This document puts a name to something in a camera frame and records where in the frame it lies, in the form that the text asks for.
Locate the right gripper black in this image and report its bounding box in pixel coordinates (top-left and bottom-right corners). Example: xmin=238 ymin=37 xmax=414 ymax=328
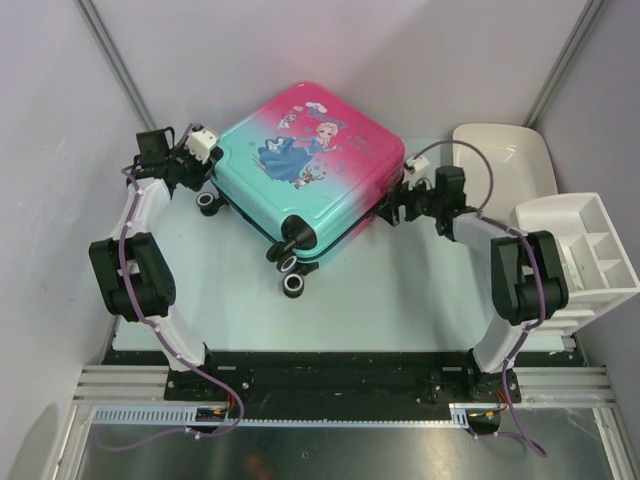
xmin=377 ymin=170 xmax=444 ymax=226

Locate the pink and teal children's suitcase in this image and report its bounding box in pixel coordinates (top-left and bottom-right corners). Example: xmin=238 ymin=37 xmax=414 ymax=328
xmin=197 ymin=82 xmax=405 ymax=298

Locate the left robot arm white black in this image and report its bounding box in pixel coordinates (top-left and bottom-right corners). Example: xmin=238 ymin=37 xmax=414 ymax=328
xmin=89 ymin=124 xmax=222 ymax=400

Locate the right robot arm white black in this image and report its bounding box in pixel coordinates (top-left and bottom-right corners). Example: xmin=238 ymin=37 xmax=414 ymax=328
xmin=377 ymin=164 xmax=569 ymax=401

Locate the cream plastic basin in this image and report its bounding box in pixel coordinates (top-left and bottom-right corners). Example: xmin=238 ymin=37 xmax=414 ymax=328
xmin=453 ymin=123 xmax=558 ymax=210

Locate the white divided organizer tray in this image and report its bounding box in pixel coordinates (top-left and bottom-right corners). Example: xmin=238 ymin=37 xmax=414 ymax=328
xmin=511 ymin=193 xmax=639 ymax=336

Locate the aluminium extrusion crossbar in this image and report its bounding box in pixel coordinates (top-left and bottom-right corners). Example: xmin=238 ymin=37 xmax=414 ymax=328
xmin=73 ymin=366 xmax=616 ymax=407

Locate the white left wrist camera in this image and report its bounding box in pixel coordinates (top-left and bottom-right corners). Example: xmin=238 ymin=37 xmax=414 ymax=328
xmin=184 ymin=126 xmax=220 ymax=163

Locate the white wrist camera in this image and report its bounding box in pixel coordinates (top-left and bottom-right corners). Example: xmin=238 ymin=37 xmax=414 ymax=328
xmin=184 ymin=126 xmax=220 ymax=163
xmin=403 ymin=154 xmax=431 ymax=185

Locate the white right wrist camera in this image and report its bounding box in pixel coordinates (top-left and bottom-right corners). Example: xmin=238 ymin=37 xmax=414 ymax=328
xmin=403 ymin=154 xmax=431 ymax=185

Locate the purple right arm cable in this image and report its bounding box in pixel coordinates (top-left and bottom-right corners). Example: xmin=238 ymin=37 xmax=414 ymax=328
xmin=412 ymin=139 xmax=548 ymax=459

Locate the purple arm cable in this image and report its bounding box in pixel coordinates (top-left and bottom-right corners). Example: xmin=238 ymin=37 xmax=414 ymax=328
xmin=412 ymin=139 xmax=548 ymax=459
xmin=94 ymin=123 xmax=245 ymax=454

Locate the left aluminium frame post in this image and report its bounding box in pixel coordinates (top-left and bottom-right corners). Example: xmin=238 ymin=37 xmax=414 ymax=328
xmin=74 ymin=0 xmax=156 ymax=130

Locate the aluminium frame post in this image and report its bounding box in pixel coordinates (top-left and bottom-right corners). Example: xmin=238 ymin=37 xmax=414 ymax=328
xmin=522 ymin=0 xmax=610 ymax=129
xmin=74 ymin=0 xmax=156 ymax=130

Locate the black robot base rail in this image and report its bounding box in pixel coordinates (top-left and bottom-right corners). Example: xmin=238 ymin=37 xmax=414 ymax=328
xmin=101 ymin=349 xmax=586 ymax=434

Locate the white slotted cable duct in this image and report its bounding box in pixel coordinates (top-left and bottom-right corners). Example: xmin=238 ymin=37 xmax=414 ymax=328
xmin=93 ymin=404 xmax=499 ymax=430

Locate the right aluminium frame post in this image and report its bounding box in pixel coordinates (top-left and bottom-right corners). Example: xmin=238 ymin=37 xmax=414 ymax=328
xmin=522 ymin=0 xmax=610 ymax=129

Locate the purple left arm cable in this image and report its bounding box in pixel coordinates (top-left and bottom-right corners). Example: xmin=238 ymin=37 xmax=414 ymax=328
xmin=94 ymin=123 xmax=245 ymax=454

